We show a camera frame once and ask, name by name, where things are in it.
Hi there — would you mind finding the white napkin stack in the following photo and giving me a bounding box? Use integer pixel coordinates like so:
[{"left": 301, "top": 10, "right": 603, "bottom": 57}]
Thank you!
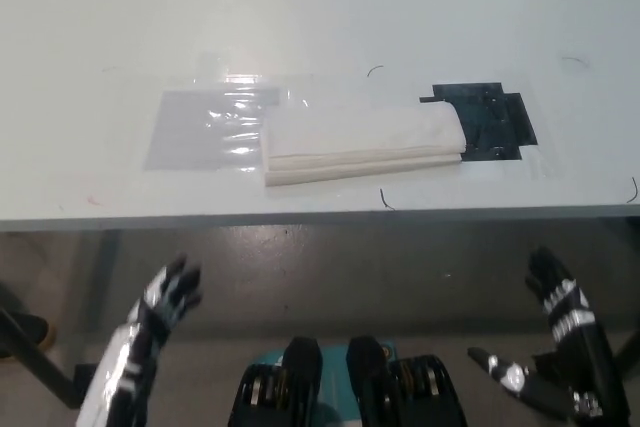
[{"left": 262, "top": 102, "right": 467, "bottom": 188}]

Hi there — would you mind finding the dark shoe with tan sole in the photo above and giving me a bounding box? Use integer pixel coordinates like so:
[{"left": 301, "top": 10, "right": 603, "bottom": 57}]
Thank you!
[{"left": 0, "top": 280, "right": 57, "bottom": 363}]

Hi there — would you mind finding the black floor base plate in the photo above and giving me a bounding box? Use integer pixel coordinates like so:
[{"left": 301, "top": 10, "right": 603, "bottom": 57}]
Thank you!
[
  {"left": 530, "top": 350, "right": 559, "bottom": 375},
  {"left": 73, "top": 363, "right": 102, "bottom": 399}
]

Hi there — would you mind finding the clear plastic bag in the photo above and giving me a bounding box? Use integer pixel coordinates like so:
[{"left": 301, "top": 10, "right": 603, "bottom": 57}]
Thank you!
[{"left": 143, "top": 88, "right": 281, "bottom": 172}]

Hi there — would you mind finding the black tape patch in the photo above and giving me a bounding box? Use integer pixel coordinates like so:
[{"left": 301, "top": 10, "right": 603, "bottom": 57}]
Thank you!
[{"left": 418, "top": 80, "right": 540, "bottom": 164}]

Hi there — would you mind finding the black diagonal metal bar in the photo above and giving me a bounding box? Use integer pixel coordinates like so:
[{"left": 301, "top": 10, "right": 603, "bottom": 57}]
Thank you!
[{"left": 0, "top": 304, "right": 84, "bottom": 411}]

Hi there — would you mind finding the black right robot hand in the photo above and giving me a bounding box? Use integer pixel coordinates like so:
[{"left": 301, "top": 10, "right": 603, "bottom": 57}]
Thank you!
[{"left": 466, "top": 245, "right": 634, "bottom": 427}]

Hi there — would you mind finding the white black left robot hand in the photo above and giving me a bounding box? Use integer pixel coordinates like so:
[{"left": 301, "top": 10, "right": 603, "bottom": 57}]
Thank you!
[{"left": 74, "top": 254, "right": 204, "bottom": 427}]

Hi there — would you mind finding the transparent plastic film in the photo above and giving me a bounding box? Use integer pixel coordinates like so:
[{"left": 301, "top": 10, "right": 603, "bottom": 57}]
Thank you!
[{"left": 139, "top": 49, "right": 551, "bottom": 186}]

